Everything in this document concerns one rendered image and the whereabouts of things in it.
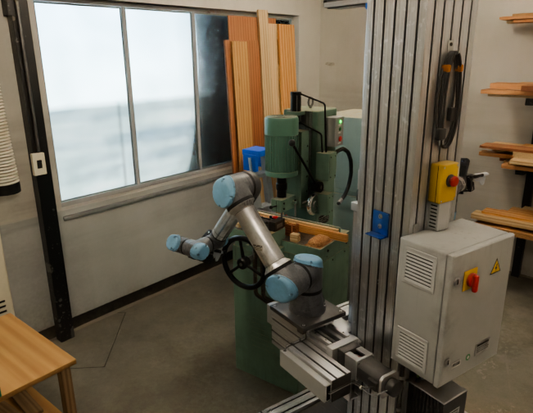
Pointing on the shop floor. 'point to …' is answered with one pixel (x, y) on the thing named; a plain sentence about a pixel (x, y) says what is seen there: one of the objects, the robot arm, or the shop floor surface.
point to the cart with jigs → (26, 369)
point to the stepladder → (255, 156)
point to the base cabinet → (250, 320)
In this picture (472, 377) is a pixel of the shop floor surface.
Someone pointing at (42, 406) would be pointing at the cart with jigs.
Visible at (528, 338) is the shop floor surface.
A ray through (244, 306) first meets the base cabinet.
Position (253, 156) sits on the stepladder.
